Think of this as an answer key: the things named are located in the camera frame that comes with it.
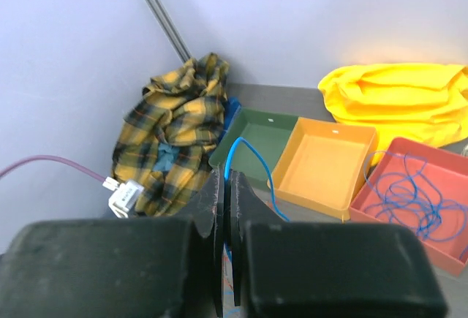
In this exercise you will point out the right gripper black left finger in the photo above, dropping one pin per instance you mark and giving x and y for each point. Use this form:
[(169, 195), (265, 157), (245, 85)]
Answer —
[(167, 266)]

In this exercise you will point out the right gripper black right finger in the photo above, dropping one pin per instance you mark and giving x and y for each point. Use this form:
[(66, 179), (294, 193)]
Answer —
[(323, 269)]

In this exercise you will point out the yellow plastic tray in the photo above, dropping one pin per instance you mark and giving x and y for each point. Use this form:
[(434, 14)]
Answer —
[(322, 166)]

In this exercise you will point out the yellow plaid flannel shirt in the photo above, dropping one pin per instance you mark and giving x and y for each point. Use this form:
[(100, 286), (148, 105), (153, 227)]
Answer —
[(167, 137)]

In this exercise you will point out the green plastic tray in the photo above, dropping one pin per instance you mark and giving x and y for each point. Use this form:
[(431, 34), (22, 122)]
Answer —
[(267, 132)]

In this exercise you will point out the red orange plastic tray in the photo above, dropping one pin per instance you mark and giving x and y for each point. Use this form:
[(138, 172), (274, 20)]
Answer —
[(425, 190)]

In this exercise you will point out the blue towel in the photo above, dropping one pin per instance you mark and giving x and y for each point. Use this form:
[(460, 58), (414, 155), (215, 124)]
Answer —
[(231, 107)]

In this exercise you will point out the yellow cloth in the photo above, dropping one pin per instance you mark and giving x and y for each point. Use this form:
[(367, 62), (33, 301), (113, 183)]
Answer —
[(426, 103)]

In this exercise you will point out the left aluminium corner rail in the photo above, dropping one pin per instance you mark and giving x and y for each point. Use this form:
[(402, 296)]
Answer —
[(170, 30)]

